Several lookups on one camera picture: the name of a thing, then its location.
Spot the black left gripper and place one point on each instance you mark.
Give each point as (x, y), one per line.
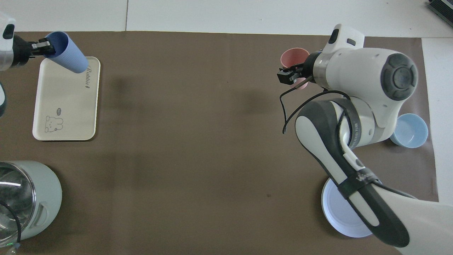
(22, 51)

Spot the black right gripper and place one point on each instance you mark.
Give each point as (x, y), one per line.
(310, 67)

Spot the pink cup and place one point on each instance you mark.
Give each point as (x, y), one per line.
(292, 56)

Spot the blue ribbed cup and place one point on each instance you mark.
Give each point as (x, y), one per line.
(70, 56)

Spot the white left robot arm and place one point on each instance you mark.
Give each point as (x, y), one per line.
(5, 49)

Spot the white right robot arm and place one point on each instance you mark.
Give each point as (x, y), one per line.
(357, 71)

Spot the cream tray with rabbit print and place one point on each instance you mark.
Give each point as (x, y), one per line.
(67, 106)

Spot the brown paper table mat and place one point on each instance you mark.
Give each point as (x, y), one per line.
(194, 141)

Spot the light blue bowl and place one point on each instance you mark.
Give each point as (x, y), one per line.
(412, 131)

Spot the pale green cooking pot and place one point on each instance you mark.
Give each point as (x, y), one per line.
(42, 191)

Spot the pale blue plate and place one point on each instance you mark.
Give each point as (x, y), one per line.
(336, 212)

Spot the dark ribbed device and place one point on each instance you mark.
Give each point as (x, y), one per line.
(444, 7)

